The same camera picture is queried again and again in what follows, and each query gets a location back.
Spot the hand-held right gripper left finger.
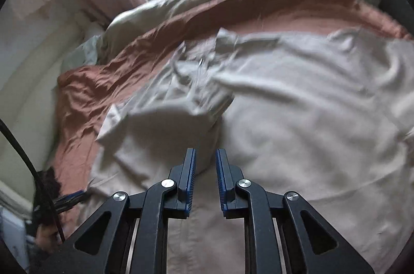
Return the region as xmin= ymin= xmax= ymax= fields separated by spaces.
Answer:
xmin=43 ymin=148 xmax=197 ymax=274

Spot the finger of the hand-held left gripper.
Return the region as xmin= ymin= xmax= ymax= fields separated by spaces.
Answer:
xmin=55 ymin=191 xmax=88 ymax=213

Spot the beige pillow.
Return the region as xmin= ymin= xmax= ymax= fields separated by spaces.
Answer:
xmin=78 ymin=27 xmax=414 ymax=274

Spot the brown blanket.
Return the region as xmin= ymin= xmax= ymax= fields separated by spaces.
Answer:
xmin=52 ymin=0 xmax=414 ymax=229

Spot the black cable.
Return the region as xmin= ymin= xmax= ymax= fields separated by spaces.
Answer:
xmin=0 ymin=118 xmax=66 ymax=244

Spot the white pillow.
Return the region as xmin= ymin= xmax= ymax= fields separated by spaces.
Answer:
xmin=63 ymin=21 xmax=109 ymax=72

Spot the person's left hand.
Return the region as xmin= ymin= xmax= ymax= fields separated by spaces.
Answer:
xmin=35 ymin=222 xmax=67 ymax=253

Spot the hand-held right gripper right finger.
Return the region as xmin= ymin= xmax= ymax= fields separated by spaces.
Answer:
xmin=216 ymin=148 xmax=376 ymax=274

